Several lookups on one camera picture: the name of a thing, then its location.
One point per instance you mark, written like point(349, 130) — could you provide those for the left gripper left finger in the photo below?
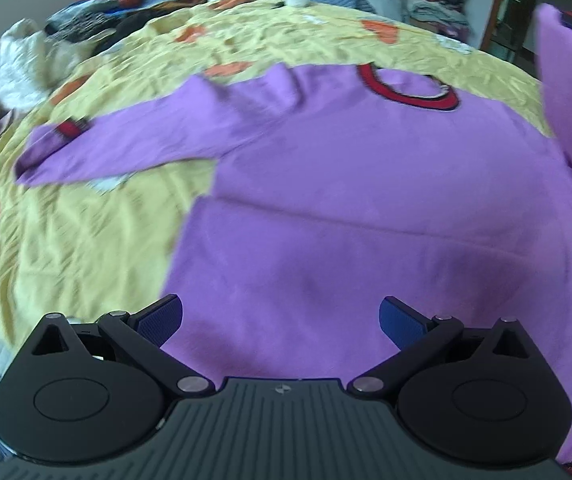
point(138, 339)

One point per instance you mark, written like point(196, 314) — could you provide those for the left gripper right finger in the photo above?
point(420, 341)

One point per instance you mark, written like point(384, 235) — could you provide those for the purple sweater red trim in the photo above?
point(336, 186)

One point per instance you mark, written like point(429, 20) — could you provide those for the dark patterned clothes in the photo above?
point(112, 28)

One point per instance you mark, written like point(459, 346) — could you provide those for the yellow carrot print bedsheet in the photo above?
point(86, 248)

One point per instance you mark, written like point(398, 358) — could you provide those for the white fluffy garment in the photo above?
point(32, 64)

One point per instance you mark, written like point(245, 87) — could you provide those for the white plush toy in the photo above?
point(298, 3)

